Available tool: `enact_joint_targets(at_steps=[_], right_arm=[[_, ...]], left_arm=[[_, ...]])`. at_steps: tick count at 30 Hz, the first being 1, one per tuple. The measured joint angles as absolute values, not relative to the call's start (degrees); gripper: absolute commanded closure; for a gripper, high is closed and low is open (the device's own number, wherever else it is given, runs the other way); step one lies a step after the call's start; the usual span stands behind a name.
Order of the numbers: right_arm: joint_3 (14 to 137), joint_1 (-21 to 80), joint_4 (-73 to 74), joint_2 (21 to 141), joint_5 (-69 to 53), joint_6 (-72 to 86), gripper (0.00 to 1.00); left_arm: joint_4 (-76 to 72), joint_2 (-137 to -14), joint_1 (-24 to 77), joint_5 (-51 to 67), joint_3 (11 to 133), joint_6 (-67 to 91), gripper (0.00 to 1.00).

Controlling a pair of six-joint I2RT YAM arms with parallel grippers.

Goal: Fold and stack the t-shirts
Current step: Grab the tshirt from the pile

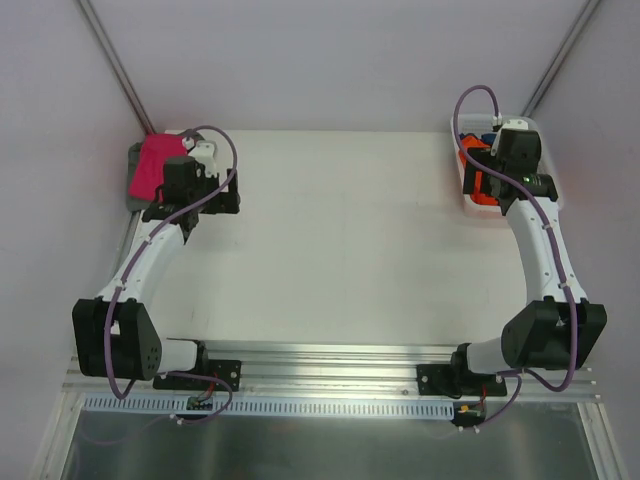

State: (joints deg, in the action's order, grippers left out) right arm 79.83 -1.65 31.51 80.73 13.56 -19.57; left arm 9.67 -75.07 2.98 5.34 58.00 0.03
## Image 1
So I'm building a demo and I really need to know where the white plastic basket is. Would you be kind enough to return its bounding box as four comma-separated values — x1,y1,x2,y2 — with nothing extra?
450,114,560,218

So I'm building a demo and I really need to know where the blue t shirt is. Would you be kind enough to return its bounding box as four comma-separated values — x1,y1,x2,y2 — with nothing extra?
459,132,497,145

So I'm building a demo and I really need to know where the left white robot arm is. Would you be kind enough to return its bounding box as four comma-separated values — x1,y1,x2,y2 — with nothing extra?
72,156,240,388

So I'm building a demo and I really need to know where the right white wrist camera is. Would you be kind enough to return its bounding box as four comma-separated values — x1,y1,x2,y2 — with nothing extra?
491,118,529,156

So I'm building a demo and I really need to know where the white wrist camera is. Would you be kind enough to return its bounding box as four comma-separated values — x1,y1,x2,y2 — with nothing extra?
189,140,219,178
491,118,529,156

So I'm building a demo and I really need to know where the grey folded t shirt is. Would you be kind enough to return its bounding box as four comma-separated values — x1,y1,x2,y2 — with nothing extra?
124,128,199,214

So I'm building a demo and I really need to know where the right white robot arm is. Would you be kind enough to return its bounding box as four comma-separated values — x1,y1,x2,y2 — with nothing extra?
447,123,607,395

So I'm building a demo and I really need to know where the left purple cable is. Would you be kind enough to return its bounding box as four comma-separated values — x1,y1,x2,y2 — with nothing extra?
103,124,239,401

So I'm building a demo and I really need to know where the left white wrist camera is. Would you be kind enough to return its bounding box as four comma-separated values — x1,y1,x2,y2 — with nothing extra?
189,140,219,178

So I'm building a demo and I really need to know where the aluminium mounting rail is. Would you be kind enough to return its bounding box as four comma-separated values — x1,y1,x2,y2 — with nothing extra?
62,341,603,403

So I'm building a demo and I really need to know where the pink folded t shirt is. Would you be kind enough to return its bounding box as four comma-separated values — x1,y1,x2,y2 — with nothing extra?
128,132,187,201

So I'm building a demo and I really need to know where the orange t shirt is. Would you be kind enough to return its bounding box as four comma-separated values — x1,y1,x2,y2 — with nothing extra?
461,140,498,206

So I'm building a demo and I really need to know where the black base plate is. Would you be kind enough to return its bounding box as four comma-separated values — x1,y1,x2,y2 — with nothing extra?
416,363,507,400
152,359,242,392

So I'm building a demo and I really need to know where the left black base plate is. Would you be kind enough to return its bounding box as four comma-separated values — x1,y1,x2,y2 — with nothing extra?
152,359,242,392

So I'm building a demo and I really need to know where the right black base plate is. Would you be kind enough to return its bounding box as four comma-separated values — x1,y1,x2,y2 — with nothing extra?
416,363,507,400

